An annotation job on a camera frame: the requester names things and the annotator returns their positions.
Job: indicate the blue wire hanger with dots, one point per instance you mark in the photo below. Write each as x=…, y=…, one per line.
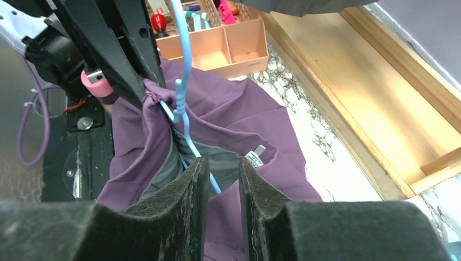
x=181, y=85

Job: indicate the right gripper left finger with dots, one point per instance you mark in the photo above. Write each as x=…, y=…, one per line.
x=168, y=225

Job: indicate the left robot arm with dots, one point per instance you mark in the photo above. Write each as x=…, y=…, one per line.
x=62, y=39

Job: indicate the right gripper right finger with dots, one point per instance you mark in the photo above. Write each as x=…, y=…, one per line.
x=278, y=228

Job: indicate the peach compartment tray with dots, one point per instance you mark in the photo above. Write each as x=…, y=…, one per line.
x=230, y=42

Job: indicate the grey skirt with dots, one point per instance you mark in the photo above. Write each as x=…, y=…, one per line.
x=301, y=8

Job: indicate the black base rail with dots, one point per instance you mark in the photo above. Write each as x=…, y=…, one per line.
x=80, y=149

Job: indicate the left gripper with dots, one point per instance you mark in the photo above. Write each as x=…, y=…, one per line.
x=95, y=27

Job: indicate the purple cloth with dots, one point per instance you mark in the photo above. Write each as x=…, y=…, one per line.
x=228, y=120

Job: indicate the wooden clothes rack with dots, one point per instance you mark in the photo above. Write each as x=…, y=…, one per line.
x=397, y=116

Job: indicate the pink capped bottle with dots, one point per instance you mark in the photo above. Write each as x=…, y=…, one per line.
x=98, y=86

